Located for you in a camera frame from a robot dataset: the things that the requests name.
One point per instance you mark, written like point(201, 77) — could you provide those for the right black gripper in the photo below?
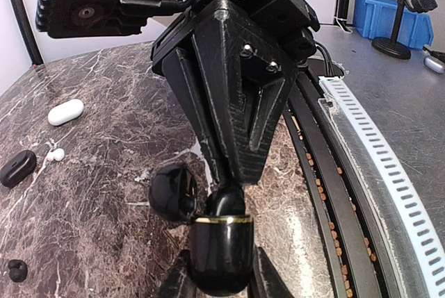
point(246, 76)

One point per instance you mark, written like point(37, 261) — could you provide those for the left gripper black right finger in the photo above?
point(266, 281)

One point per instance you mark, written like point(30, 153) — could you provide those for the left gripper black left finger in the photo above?
point(178, 284)

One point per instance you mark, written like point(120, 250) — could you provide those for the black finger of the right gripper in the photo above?
point(201, 117)

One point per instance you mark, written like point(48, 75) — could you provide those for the black round charging case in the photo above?
point(221, 248)

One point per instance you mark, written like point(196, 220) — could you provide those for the white oval charging case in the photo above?
point(65, 112)

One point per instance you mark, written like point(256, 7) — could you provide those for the black oval charging case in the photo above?
point(18, 168)

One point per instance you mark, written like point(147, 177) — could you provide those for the white earbud near case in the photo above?
point(56, 155)

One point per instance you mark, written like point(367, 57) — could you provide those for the blue plastic bin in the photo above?
point(375, 18)

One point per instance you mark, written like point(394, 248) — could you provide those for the black round-base stand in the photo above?
point(391, 46)

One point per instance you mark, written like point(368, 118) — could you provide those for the silver grey computer mouse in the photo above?
point(434, 64)

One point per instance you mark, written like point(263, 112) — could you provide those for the white slotted cable duct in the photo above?
point(415, 251)

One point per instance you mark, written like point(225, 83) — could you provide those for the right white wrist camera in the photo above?
point(101, 2)

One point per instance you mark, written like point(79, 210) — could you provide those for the right black frame post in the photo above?
point(27, 32)

